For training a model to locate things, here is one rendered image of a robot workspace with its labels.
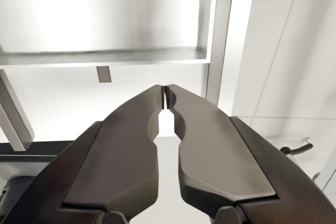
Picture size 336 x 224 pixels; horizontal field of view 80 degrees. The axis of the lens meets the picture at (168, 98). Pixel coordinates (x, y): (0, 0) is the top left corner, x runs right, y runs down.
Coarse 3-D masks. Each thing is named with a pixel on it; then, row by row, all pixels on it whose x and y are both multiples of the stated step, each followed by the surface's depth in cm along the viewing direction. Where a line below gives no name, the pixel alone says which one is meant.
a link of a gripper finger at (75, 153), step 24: (96, 120) 9; (72, 144) 8; (48, 168) 7; (72, 168) 7; (24, 192) 6; (48, 192) 6; (24, 216) 5; (48, 216) 5; (72, 216) 5; (96, 216) 5
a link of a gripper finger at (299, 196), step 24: (240, 120) 9; (264, 144) 8; (264, 168) 7; (288, 168) 7; (288, 192) 6; (312, 192) 6; (240, 216) 6; (264, 216) 5; (288, 216) 5; (312, 216) 5
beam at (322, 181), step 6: (330, 156) 103; (330, 162) 103; (324, 168) 107; (330, 168) 103; (324, 174) 107; (330, 174) 103; (318, 180) 111; (324, 180) 107; (330, 180) 103; (318, 186) 111; (324, 186) 107; (330, 186) 103; (324, 192) 107; (330, 192) 103; (330, 198) 103
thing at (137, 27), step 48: (0, 0) 21; (48, 0) 22; (96, 0) 22; (144, 0) 22; (192, 0) 22; (0, 48) 24; (48, 48) 24; (96, 48) 25; (144, 48) 25; (192, 48) 25
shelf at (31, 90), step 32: (160, 64) 26; (192, 64) 26; (224, 64) 26; (32, 96) 28; (64, 96) 28; (96, 96) 28; (128, 96) 29; (224, 96) 29; (0, 128) 31; (32, 128) 31; (64, 128) 31; (160, 128) 32
